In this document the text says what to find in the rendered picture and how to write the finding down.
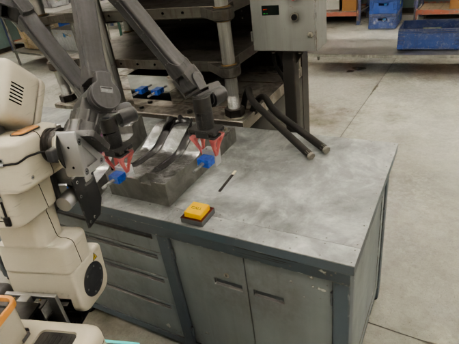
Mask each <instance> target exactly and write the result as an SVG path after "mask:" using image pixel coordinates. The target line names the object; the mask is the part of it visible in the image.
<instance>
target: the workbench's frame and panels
mask: <svg viewBox="0 0 459 344"><path fill-rule="evenodd" d="M397 152H398V148H397V149H396V151H395V155H394V157H393V160H392V163H391V166H390V169H389V172H388V174H387V178H386V180H385V183H384V186H383V188H382V191H381V194H380V197H379V200H378V203H377V205H376V209H375V211H374V214H373V217H372V220H371V223H370V225H369V228H368V230H367V233H366V236H365V239H364V242H363V245H362V247H361V251H360V253H359V256H358V259H357V262H356V265H355V267H354V268H353V267H350V266H345V265H342V264H338V263H333V262H330V261H325V260H321V259H316V258H313V257H308V256H304V255H300V254H296V253H291V252H288V251H285V250H279V249H276V248H271V247H268V246H263V245H260V244H254V243H251V242H246V241H243V240H238V239H235V238H229V237H226V236H223V235H218V234H215V233H210V232H207V231H201V230H198V229H193V228H190V227H185V226H182V225H176V224H173V223H168V222H165V221H161V220H157V219H153V218H148V217H145V216H140V215H136V214H131V213H128V212H123V211H119V210H114V209H111V208H108V207H103V206H101V212H100V216H99V217H98V218H97V219H96V221H95V223H94V224H93V225H92V226H91V228H88V226H87V223H86V221H85V217H84V215H83V212H82V210H81V207H80V205H79V202H78V201H77V202H76V204H75V205H74V206H73V207H72V209H71V210H69V211H63V210H61V209H58V210H57V216H58V219H59V223H60V226H61V227H80V228H82V229H83V230H84V232H85V237H86V240H87V242H93V243H98V244H99V245H100V249H101V253H102V258H103V260H104V263H105V268H106V271H107V284H106V287H105V289H104V291H103V292H102V293H101V295H100V296H99V298H98V299H97V301H95V303H94V305H93V306H92V308H91V310H90V311H89V312H92V311H94V310H95V309H99V310H101V311H104V312H106V313H109V314H111V315H114V316H116V317H119V318H121V319H124V320H126V321H129V322H131V323H134V324H137V325H138V326H141V327H144V328H147V329H148V330H151V331H154V332H157V333H159V334H161V335H164V336H167V337H169V338H171V339H174V340H176V341H179V342H181V343H184V344H362V342H363V338H364V336H365V331H366V328H367V324H368V321H369V318H370V313H371V311H372V306H373V303H374V301H375V300H376V299H377V298H378V295H379V291H380V275H381V267H382V258H383V242H384V234H385V219H386V210H387V195H388V186H389V174H390V172H391V168H392V166H393V162H394V160H395V157H396V154H397Z"/></svg>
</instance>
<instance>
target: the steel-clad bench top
mask: <svg viewBox="0 0 459 344"><path fill-rule="evenodd" d="M70 112H71V109H59V108H52V107H45V106H43V107H42V118H41V122H51V123H53V124H61V127H62V128H64V125H65V123H66V121H68V119H69V117H70ZM142 118H143V122H144V126H145V131H146V134H147V137H146V138H145V139H144V141H143V142H142V143H141V145H140V146H139V147H138V148H137V150H136V151H135V152H137V151H139V150H140V149H141V148H142V147H143V145H144V144H145V142H146V141H147V139H148V137H149V135H150V133H151V131H152V129H153V127H155V125H156V124H157V123H158V122H160V121H162V120H164V119H158V118H151V117H142ZM224 127H229V128H235V131H236V142H235V143H234V144H233V145H232V146H231V147H230V148H229V149H228V150H227V151H226V152H225V153H224V154H223V155H222V156H221V163H220V164H219V165H218V166H217V167H214V166H211V167H210V168H209V169H208V170H207V171H206V172H205V173H204V174H203V175H202V176H201V177H200V178H199V179H198V180H197V181H195V182H194V183H193V184H192V185H191V186H190V187H189V188H188V189H187V190H186V191H185V192H184V193H183V194H182V195H181V196H180V197H179V198H178V199H177V200H176V201H175V202H174V203H173V204H172V205H171V206H170V207H169V206H166V205H159V204H156V203H150V202H147V201H141V200H138V199H132V198H128V197H123V196H119V195H114V194H112V192H111V189H110V186H108V187H107V188H106V190H105V191H104V192H103V193H102V194H101V197H102V201H101V206H103V207H108V208H111V209H114V210H119V211H123V212H128V213H131V214H136V215H140V216H145V217H148V218H153V219H157V220H161V221H165V222H168V223H173V224H176V225H182V226H185V227H190V228H193V229H198V230H201V231H207V232H210V233H215V234H218V235H223V236H226V237H229V238H235V239H238V240H243V241H246V242H251V243H254V244H260V245H263V246H268V247H271V248H276V249H279V250H285V251H288V252H291V253H296V254H300V255H304V256H308V257H313V258H316V259H321V260H325V261H330V262H333V263H338V264H342V265H345V266H350V267H353V268H354V267H355V265H356V262H357V259H358V256H359V253H360V251H361V247H362V245H363V242H364V239H365V236H366V233H367V230H368V228H369V225H370V223H371V220H372V217H373V214H374V211H375V209H376V205H377V203H378V200H379V197H380V194H381V191H382V189H383V186H384V183H385V180H386V178H387V174H388V172H389V169H390V166H391V163H392V160H393V157H394V155H395V151H396V149H397V147H398V143H390V142H383V141H371V140H363V139H351V138H344V137H330V136H324V135H317V134H313V135H314V136H315V137H316V138H317V139H319V140H320V141H322V142H323V143H324V144H326V145H327V146H329V147H330V151H329V153H327V154H325V153H323V152H321V151H320V150H319V149H318V148H317V147H315V146H314V145H312V144H311V143H310V142H309V141H307V140H306V139H304V138H303V137H302V136H301V135H299V134H298V133H296V132H292V134H293V135H294V136H295V137H296V138H297V139H298V140H300V141H301V142H302V143H303V144H304V145H305V146H306V147H308V148H309V149H310V150H311V151H312V152H313V153H314V154H315V157H314V158H313V159H312V160H309V159H308V158H307V157H305V156H304V155H303V154H302V153H301V152H300V151H299V150H298V149H297V148H296V147H295V146H294V145H293V144H291V142H289V140H287V139H286V138H285V137H284V136H283V135H282V134H281V133H280V132H279V131H277V130H264V129H257V128H244V127H238V126H224ZM234 171H236V173H235V174H234V176H233V177H232V178H231V180H230V181H229V182H228V183H227V184H226V186H225V187H224V188H223V190H222V191H221V192H219V189H220V188H221V187H222V185H223V184H224V183H225V182H226V180H227V179H228V178H229V176H230V175H231V174H232V173H233V172H234ZM192 202H198V203H204V204H208V205H209V206H210V207H213V208H214V210H215V213H214V214H213V216H212V217H211V218H210V219H209V221H208V222H207V223H206V224H205V225H204V226H203V227H198V226H195V225H190V224H187V223H182V222H181V219H180V217H181V216H182V215H183V213H184V211H185V210H186V209H187V208H188V207H189V206H190V204H192Z"/></svg>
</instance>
